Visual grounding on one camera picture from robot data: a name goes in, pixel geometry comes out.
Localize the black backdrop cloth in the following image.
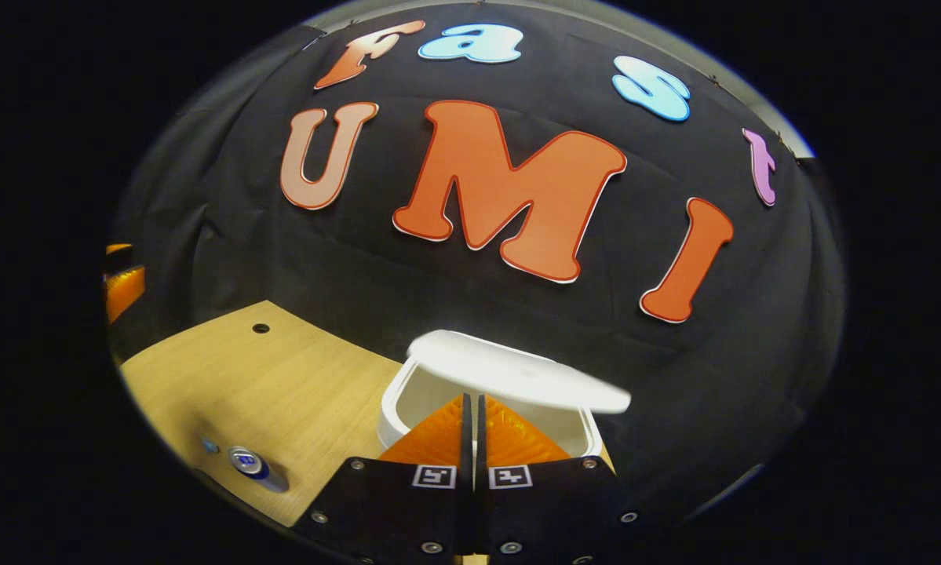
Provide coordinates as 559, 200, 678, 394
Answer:
109, 4, 848, 534

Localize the blue pop can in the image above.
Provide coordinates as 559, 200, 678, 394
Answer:
227, 446, 290, 494

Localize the white desktop garbage bin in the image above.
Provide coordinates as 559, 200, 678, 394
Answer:
377, 330, 633, 464

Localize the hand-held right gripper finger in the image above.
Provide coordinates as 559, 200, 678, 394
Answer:
294, 392, 472, 565
476, 394, 644, 565

